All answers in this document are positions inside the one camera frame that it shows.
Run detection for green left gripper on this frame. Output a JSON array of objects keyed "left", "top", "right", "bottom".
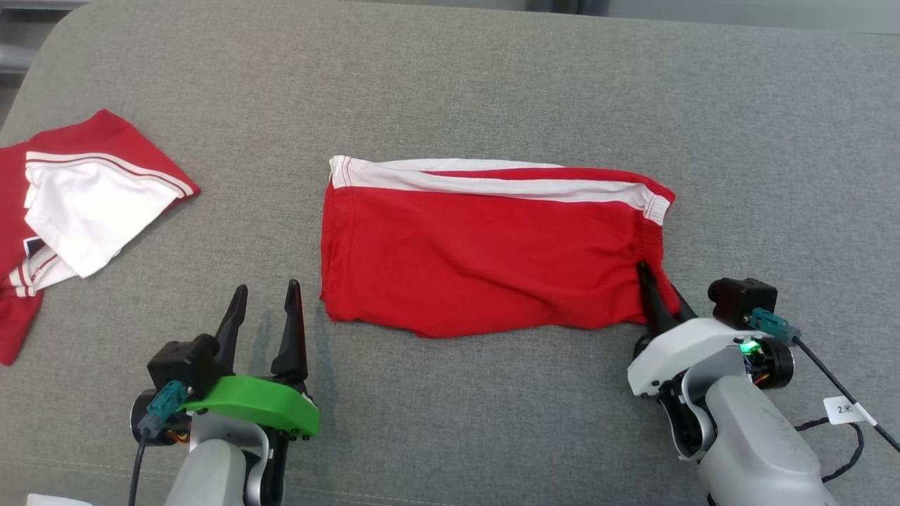
[{"left": 179, "top": 278, "right": 321, "bottom": 441}]

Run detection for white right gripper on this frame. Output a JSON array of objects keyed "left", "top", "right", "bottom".
[{"left": 626, "top": 261, "right": 747, "bottom": 399}]

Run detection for red shorts with white stripe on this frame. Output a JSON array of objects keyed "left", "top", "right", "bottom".
[{"left": 320, "top": 155, "right": 677, "bottom": 339}]

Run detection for red basketball jersey white trim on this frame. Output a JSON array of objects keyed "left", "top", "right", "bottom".
[{"left": 0, "top": 109, "right": 201, "bottom": 366}]

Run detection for black cylindrical right gripper motor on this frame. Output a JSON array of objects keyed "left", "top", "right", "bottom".
[{"left": 735, "top": 336, "right": 796, "bottom": 391}]

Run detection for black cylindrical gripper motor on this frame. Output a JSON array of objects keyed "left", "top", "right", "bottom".
[
  {"left": 735, "top": 336, "right": 796, "bottom": 391},
  {"left": 130, "top": 389, "right": 192, "bottom": 447}
]

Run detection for black cylindrical left gripper motor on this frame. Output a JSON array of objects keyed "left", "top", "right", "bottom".
[{"left": 130, "top": 389, "right": 192, "bottom": 447}]

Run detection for black left cable teal connector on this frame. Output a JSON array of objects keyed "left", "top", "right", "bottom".
[{"left": 128, "top": 381, "right": 189, "bottom": 506}]

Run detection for small white printed cable tag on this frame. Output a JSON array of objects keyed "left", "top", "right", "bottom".
[{"left": 823, "top": 395, "right": 880, "bottom": 427}]

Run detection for black twisted cable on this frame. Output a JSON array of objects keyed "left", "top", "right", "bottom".
[{"left": 795, "top": 417, "right": 866, "bottom": 484}]

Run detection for grey partition post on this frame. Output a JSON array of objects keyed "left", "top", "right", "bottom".
[{"left": 526, "top": 0, "right": 610, "bottom": 16}]

